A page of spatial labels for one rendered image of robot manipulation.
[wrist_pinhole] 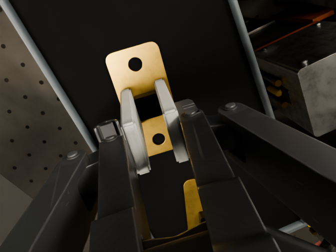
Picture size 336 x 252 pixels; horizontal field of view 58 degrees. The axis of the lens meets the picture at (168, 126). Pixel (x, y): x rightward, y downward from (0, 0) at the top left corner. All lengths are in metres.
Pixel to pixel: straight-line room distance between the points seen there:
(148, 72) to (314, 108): 0.18
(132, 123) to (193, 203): 0.14
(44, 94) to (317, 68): 0.56
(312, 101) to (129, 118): 0.22
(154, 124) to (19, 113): 0.55
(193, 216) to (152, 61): 0.14
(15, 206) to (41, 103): 1.10
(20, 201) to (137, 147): 1.61
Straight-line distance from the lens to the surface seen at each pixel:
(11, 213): 1.81
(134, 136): 0.15
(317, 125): 0.35
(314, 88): 0.33
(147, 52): 0.22
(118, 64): 0.22
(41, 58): 0.22
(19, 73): 0.73
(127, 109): 0.17
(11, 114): 0.76
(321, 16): 0.60
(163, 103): 0.16
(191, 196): 0.27
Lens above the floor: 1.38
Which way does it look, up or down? 67 degrees down
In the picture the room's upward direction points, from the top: 161 degrees clockwise
